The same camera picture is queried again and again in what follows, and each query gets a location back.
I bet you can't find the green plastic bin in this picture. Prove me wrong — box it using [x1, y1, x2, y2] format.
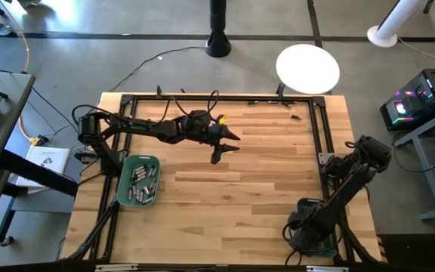
[116, 154, 162, 208]

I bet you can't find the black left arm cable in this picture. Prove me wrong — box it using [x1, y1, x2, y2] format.
[163, 89, 221, 119]

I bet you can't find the grey side table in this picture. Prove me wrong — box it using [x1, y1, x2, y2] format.
[0, 71, 79, 250]

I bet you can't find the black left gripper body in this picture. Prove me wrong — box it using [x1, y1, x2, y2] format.
[181, 108, 225, 165]

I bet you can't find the black aluminium table frame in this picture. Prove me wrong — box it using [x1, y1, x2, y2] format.
[61, 92, 384, 272]

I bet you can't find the white label strip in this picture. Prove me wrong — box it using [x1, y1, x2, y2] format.
[306, 265, 350, 272]
[95, 264, 139, 272]

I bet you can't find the black floor cable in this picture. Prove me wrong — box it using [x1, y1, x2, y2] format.
[107, 45, 208, 94]

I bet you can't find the black computer with lights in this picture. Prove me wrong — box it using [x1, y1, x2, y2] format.
[378, 66, 435, 132]

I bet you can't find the grey desk frame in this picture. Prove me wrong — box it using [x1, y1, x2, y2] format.
[393, 105, 435, 222]

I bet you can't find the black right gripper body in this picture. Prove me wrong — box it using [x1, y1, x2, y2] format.
[289, 221, 319, 254]

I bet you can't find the black pole base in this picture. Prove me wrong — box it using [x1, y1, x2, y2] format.
[205, 0, 233, 59]

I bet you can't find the black hazard-striped mat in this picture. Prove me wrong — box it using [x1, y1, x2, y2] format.
[376, 233, 435, 272]

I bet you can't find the blue-green plastic bin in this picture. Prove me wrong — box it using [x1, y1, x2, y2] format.
[295, 199, 340, 260]

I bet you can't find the white pole with base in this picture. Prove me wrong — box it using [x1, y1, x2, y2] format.
[366, 0, 426, 49]

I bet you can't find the yellow floor cable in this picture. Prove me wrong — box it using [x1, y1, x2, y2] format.
[0, 0, 41, 147]

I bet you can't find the white paper booklet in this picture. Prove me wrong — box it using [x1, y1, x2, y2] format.
[15, 145, 71, 188]

